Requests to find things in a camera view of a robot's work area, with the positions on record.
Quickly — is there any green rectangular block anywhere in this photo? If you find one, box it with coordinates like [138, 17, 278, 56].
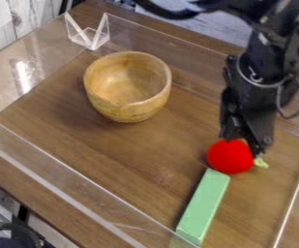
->
[176, 169, 231, 246]

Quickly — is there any clear acrylic tray wall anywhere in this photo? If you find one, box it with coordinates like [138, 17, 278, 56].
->
[0, 124, 198, 248]

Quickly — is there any clear acrylic corner bracket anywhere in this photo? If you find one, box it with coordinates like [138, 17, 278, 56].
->
[64, 13, 110, 50]

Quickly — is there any red felt strawberry toy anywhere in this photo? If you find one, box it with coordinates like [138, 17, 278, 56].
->
[206, 139, 270, 174]

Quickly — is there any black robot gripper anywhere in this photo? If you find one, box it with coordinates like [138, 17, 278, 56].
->
[219, 56, 299, 157]

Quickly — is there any wooden bowl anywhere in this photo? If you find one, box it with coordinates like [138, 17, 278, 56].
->
[83, 51, 172, 123]

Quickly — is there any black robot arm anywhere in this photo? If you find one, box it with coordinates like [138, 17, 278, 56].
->
[134, 0, 299, 156]

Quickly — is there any black table clamp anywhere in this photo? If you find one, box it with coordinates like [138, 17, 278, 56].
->
[11, 205, 56, 248]

